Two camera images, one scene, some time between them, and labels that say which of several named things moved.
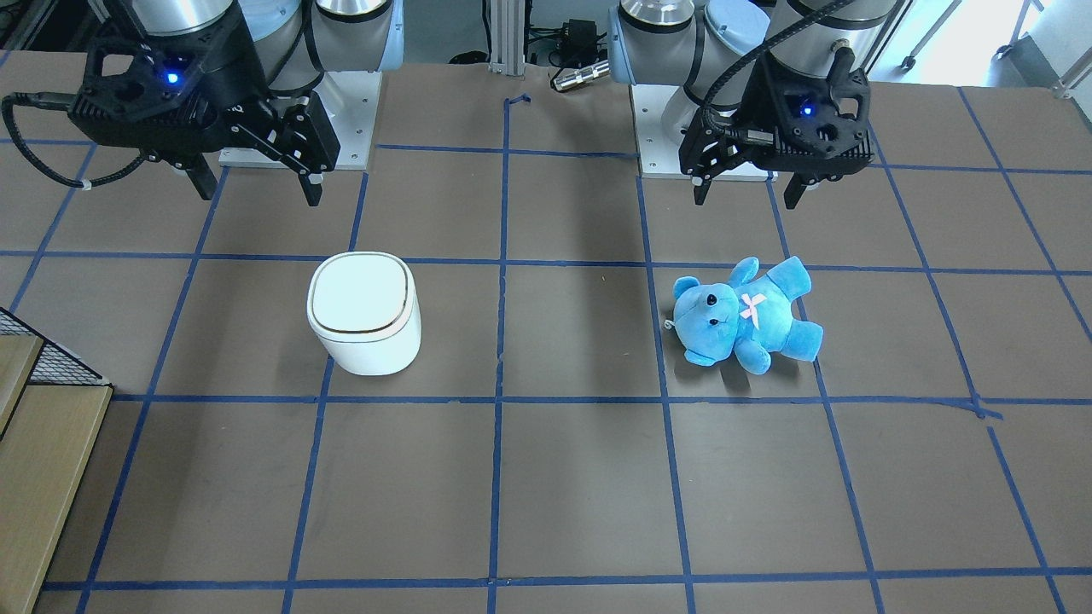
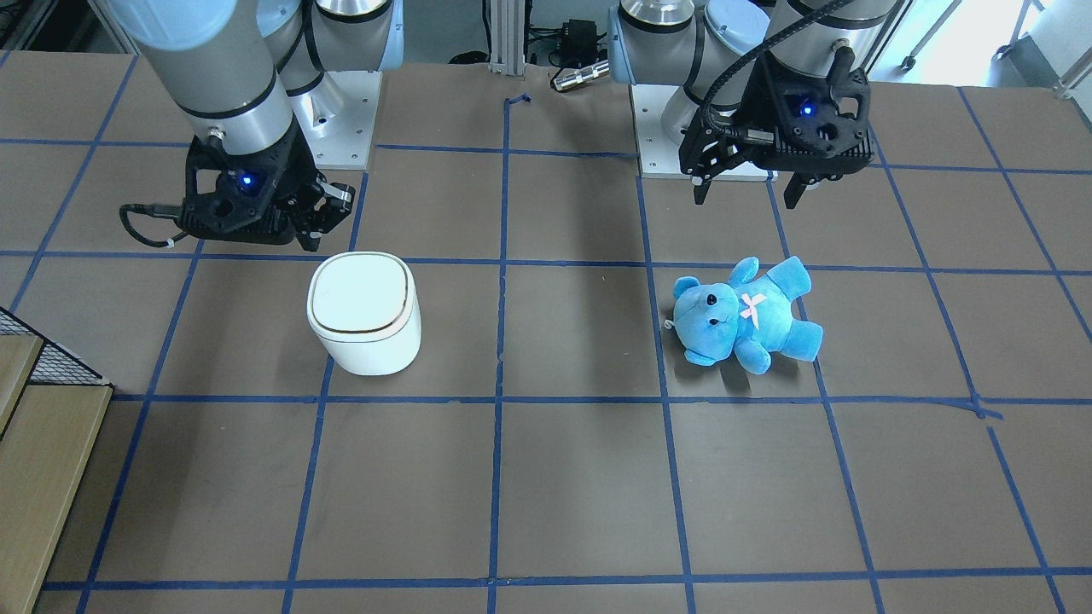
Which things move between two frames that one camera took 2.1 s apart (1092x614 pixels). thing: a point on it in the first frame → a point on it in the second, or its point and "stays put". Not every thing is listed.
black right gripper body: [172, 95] → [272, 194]
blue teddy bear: [751, 317] stays put
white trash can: [363, 309] stays put
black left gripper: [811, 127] stays put
